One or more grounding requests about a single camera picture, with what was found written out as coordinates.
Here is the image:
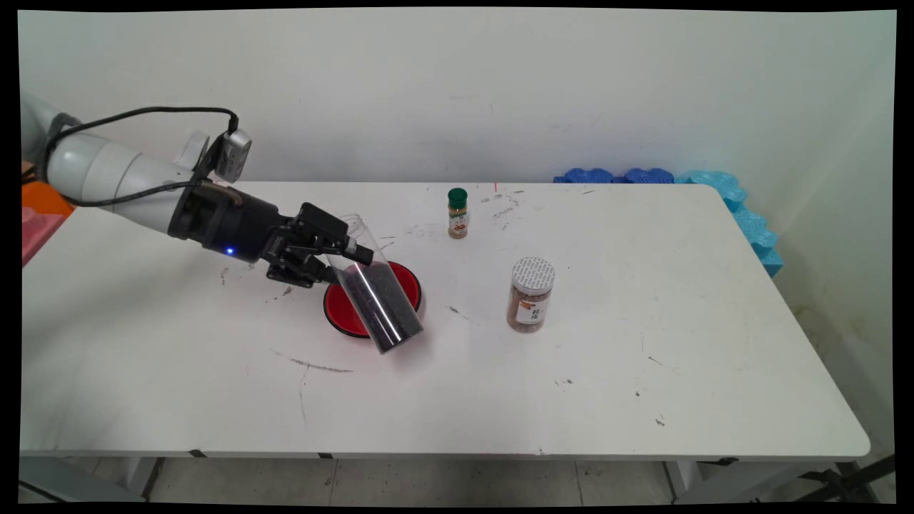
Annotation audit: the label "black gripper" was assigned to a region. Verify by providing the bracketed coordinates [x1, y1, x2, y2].
[168, 182, 374, 288]

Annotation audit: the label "tall clear jar black seeds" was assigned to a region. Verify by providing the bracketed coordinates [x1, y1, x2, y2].
[325, 214, 425, 355]

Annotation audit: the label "red bowl black rim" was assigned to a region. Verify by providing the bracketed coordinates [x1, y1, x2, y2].
[323, 261, 423, 339]

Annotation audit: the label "small spice bottle green cap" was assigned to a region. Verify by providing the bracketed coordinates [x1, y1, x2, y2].
[448, 188, 469, 240]

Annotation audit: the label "brown spice jar white lid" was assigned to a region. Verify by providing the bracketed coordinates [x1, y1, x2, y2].
[507, 257, 556, 333]

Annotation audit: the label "pink box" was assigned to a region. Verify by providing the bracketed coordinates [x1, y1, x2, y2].
[21, 207, 65, 266]

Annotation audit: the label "orange box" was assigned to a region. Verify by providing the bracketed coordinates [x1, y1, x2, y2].
[21, 180, 74, 218]

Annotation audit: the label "white table leg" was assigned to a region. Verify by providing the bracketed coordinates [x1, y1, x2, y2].
[663, 460, 704, 500]
[127, 457, 166, 500]

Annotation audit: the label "cyan foam mat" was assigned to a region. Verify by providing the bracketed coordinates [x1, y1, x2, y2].
[675, 170, 784, 278]

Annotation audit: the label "black stand leg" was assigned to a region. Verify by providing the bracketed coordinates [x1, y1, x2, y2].
[793, 453, 895, 502]

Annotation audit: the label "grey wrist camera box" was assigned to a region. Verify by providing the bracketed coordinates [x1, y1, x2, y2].
[213, 128, 253, 183]

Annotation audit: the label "black gripper cable grey plug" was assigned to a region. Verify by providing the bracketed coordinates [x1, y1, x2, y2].
[43, 178, 243, 208]

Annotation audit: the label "black camera cable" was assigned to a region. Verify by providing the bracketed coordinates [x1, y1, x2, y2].
[44, 106, 241, 154]

